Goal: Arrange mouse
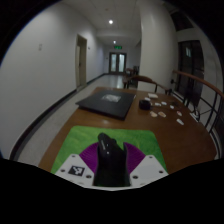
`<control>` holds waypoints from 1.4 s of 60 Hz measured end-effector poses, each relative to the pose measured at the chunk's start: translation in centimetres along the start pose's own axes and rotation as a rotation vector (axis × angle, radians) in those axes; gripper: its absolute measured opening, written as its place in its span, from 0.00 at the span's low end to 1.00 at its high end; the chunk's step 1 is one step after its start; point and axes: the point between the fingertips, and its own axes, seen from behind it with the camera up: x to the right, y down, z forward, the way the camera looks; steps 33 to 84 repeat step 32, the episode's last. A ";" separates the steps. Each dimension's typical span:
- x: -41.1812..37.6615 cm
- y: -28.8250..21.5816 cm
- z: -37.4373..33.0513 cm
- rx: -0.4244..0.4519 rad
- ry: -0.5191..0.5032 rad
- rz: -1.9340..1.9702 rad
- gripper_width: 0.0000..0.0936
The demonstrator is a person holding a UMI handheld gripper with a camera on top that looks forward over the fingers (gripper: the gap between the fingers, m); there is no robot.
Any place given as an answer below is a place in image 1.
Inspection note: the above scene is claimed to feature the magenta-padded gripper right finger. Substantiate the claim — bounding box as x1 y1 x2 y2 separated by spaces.
124 142 169 188

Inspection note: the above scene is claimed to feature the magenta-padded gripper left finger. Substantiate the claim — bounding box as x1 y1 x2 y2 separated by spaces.
54 142 101 188

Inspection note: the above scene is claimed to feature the black computer mouse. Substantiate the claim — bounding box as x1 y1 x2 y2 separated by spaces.
92 132 132 188

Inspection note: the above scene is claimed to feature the green mouse pad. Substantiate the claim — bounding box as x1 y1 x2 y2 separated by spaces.
50 125 168 175

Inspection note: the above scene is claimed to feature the small black cup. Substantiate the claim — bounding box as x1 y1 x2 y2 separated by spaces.
138 99 152 111

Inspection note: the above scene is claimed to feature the black laptop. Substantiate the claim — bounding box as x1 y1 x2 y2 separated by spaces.
75 89 137 120

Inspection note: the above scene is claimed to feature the wooden chair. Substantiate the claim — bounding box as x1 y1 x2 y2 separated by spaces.
122 75 171 96

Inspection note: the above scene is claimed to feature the black railing with wooden handrail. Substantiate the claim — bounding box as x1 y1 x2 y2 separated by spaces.
171 69 224 158

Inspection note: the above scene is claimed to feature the wooden side door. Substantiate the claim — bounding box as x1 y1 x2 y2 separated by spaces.
75 34 88 90

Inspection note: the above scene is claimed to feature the dark framed window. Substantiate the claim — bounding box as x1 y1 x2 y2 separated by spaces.
176 39 205 108

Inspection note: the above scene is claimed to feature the glass double door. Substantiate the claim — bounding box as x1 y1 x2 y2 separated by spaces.
108 51 127 74

